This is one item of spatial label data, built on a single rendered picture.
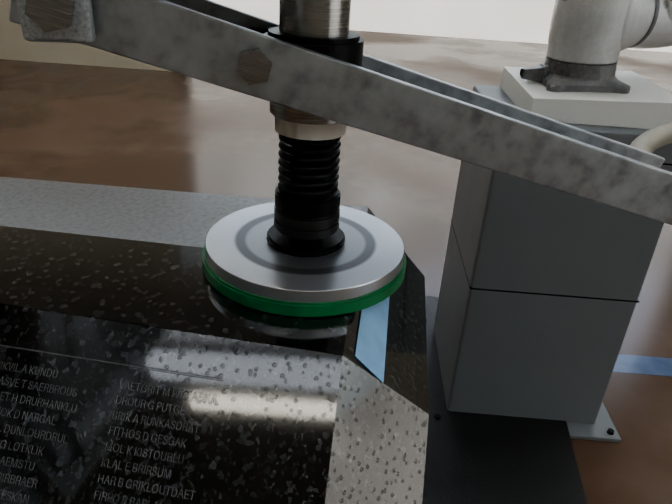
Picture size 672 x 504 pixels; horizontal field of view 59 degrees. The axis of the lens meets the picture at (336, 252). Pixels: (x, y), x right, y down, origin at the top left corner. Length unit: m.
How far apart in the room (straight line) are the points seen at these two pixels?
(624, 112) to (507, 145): 0.85
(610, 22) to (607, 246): 0.48
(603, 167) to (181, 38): 0.41
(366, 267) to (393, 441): 0.17
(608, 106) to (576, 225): 0.26
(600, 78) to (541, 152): 0.88
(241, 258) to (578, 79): 1.02
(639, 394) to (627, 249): 0.61
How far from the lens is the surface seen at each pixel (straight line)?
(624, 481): 1.69
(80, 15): 0.50
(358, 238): 0.65
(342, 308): 0.56
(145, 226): 0.74
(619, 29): 1.47
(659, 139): 0.97
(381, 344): 0.59
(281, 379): 0.52
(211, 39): 0.52
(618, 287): 1.55
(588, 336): 1.61
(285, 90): 0.52
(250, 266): 0.59
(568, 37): 1.45
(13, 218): 0.80
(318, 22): 0.55
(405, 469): 0.58
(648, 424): 1.89
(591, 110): 1.40
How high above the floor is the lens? 1.12
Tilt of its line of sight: 28 degrees down
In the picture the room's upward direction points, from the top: 4 degrees clockwise
